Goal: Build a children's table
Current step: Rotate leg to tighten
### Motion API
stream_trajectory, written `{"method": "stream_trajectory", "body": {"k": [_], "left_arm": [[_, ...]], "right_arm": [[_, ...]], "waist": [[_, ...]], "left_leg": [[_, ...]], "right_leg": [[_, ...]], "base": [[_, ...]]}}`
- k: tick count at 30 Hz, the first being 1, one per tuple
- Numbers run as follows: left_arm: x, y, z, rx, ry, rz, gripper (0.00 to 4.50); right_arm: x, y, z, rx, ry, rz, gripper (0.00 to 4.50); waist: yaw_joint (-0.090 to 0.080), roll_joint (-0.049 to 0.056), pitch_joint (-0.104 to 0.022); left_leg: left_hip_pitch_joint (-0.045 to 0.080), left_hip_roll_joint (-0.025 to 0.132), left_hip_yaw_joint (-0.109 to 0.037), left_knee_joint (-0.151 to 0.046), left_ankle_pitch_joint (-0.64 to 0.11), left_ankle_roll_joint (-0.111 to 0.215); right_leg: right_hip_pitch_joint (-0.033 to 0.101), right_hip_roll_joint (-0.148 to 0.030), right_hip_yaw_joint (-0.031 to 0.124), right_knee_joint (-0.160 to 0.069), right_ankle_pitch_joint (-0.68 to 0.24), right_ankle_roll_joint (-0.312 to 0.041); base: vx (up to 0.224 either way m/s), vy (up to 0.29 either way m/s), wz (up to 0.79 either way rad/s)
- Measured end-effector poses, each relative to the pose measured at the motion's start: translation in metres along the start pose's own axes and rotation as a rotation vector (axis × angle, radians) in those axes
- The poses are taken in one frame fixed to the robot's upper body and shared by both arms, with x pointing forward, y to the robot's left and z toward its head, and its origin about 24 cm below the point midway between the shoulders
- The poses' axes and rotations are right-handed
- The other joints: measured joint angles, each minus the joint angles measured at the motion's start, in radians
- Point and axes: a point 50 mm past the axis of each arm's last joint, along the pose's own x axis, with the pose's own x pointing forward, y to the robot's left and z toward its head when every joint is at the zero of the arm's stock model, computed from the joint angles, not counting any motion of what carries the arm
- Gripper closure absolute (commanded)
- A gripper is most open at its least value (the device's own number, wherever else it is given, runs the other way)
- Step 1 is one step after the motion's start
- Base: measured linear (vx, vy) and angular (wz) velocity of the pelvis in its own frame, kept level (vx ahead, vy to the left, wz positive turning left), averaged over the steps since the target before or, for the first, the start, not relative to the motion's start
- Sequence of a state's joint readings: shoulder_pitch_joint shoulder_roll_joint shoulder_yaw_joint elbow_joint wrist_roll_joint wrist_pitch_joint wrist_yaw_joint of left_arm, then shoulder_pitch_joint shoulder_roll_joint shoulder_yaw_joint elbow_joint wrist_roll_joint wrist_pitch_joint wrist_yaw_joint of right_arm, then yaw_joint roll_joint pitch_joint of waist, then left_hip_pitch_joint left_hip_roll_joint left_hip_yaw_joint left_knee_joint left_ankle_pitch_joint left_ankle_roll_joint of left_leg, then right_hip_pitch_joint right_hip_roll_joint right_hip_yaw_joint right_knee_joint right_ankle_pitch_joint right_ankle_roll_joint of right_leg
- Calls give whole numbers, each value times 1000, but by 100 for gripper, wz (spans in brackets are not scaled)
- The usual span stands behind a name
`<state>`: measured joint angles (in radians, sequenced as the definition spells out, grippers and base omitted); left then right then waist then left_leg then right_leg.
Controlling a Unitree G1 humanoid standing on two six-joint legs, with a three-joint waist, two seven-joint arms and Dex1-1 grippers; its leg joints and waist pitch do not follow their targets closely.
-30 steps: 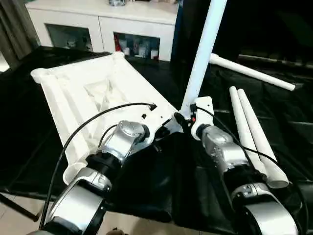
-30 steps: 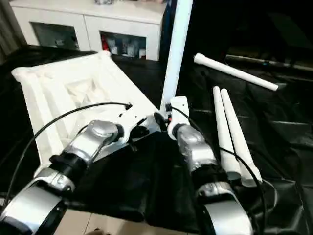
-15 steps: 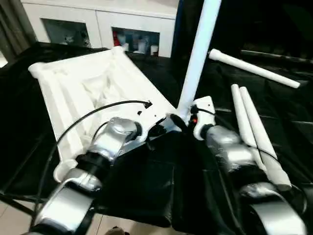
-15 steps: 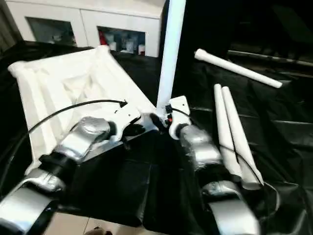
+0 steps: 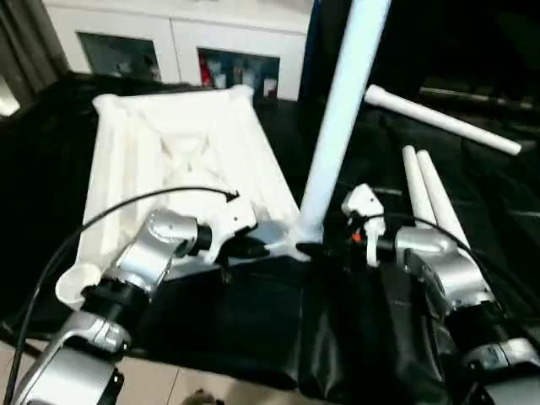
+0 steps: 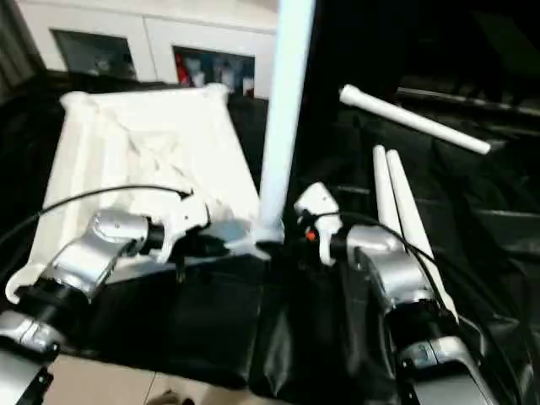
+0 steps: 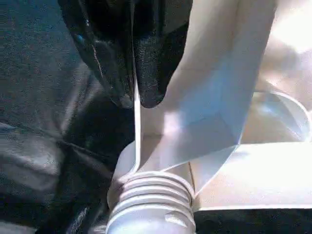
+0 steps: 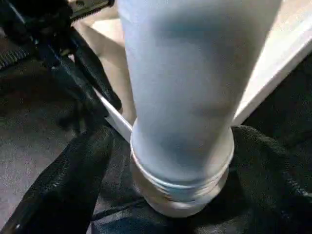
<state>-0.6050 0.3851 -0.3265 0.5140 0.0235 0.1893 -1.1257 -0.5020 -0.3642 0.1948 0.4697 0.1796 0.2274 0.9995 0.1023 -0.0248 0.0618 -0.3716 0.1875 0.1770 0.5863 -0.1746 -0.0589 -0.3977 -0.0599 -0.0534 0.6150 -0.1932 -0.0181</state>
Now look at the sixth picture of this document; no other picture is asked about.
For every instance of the grey curtain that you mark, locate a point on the grey curtain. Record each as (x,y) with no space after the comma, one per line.
(14,46)

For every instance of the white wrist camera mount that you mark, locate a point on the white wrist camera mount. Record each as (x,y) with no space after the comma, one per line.
(185,219)
(318,202)

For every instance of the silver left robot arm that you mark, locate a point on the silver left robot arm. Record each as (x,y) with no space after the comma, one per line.
(97,244)

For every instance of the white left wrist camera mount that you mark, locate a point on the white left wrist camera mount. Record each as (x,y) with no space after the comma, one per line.
(185,219)

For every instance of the red package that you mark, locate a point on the red package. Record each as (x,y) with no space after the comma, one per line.
(180,69)

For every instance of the white bottle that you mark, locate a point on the white bottle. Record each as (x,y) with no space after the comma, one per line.
(198,72)

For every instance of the black work mat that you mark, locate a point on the black work mat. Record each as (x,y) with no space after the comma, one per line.
(211,316)

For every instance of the dark metal rail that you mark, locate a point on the dark metal rail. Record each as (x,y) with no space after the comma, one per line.
(464,101)

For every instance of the white glass-door cabinet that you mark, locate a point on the white glass-door cabinet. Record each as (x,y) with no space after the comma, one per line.
(147,29)

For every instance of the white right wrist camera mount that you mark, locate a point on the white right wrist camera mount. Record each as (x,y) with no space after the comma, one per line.
(318,202)

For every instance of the white plastic table leg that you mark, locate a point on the white plastic table leg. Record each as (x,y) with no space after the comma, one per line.
(384,190)
(413,118)
(287,105)
(409,211)

